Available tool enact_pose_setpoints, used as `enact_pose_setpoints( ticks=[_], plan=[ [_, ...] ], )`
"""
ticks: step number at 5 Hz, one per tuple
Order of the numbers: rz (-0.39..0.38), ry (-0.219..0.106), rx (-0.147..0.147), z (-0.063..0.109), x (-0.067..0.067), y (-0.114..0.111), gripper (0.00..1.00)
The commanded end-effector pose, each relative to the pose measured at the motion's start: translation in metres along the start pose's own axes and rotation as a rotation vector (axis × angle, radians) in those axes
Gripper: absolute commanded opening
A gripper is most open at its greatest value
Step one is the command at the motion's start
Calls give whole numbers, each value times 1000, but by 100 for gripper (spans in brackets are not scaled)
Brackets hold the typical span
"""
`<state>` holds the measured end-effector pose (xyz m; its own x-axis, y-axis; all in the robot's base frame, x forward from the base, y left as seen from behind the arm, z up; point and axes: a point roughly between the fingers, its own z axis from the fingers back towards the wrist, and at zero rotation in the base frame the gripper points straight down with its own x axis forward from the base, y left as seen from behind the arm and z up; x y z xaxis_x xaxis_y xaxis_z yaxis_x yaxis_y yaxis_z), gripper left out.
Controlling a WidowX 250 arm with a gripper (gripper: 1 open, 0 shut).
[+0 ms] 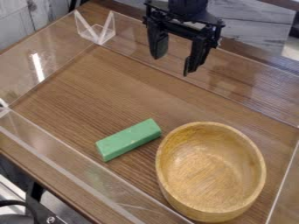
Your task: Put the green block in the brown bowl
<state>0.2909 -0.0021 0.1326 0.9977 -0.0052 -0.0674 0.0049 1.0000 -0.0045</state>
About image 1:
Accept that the black cable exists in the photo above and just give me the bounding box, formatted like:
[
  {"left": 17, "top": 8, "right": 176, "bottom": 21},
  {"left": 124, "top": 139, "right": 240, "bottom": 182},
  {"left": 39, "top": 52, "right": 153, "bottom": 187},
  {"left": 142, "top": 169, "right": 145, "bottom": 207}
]
[{"left": 0, "top": 199, "right": 39, "bottom": 224}]

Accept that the green rectangular block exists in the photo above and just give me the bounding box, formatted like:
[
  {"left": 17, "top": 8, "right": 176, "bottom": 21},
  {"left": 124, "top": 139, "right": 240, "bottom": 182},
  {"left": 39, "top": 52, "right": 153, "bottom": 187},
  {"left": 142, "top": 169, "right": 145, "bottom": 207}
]
[{"left": 95, "top": 118, "right": 161, "bottom": 162}]

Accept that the brown wooden bowl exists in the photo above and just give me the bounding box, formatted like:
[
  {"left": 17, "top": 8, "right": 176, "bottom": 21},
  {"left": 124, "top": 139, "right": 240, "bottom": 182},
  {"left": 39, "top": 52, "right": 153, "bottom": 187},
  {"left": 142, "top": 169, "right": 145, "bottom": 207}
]
[{"left": 154, "top": 122, "right": 266, "bottom": 223}]

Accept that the clear acrylic tray wall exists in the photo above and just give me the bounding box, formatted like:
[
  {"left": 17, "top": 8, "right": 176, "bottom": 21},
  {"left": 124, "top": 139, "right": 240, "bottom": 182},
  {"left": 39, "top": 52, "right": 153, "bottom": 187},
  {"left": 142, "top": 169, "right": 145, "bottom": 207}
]
[{"left": 0, "top": 99, "right": 192, "bottom": 224}]

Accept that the black table leg bracket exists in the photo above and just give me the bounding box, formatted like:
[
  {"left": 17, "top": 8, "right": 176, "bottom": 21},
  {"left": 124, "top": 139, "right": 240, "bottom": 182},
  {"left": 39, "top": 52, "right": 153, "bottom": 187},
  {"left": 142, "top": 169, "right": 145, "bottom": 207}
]
[{"left": 25, "top": 182, "right": 67, "bottom": 224}]

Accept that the clear acrylic corner bracket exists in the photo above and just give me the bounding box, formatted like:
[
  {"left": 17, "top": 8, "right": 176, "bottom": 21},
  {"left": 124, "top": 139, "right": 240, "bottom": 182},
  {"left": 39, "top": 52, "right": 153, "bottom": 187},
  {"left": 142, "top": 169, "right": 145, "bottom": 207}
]
[{"left": 73, "top": 10, "right": 116, "bottom": 46}]

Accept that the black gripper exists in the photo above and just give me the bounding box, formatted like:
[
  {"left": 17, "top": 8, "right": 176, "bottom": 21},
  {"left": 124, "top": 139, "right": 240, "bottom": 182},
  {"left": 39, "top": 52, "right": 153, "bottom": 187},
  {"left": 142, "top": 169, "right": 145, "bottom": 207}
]
[{"left": 144, "top": 0, "right": 225, "bottom": 76}]

